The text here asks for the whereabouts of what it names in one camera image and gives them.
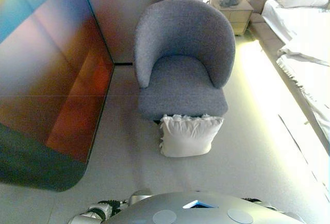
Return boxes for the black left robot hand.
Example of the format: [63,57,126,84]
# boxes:
[89,199,127,218]

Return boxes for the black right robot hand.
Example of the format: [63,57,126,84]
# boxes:
[239,197,261,204]

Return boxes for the white frilled cushion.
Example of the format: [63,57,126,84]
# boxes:
[157,114,224,158]

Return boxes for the silver left robot leg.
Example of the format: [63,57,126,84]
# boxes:
[127,195,153,206]

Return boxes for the silver robot torso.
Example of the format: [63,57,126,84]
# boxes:
[108,192,305,224]

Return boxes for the white fringed blanket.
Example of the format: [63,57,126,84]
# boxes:
[276,45,330,142]

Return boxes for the glossy brown wooden cabinet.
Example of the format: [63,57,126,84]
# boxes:
[0,0,116,193]

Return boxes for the grey fabric tub armchair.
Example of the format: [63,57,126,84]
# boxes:
[134,0,236,122]

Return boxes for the white bed mattress sheet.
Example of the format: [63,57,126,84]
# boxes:
[261,0,330,142]

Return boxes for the light wooden nightstand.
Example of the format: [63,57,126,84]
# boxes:
[210,0,255,36]

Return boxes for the beige upholstered bed frame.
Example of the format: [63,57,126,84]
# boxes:
[246,0,330,163]

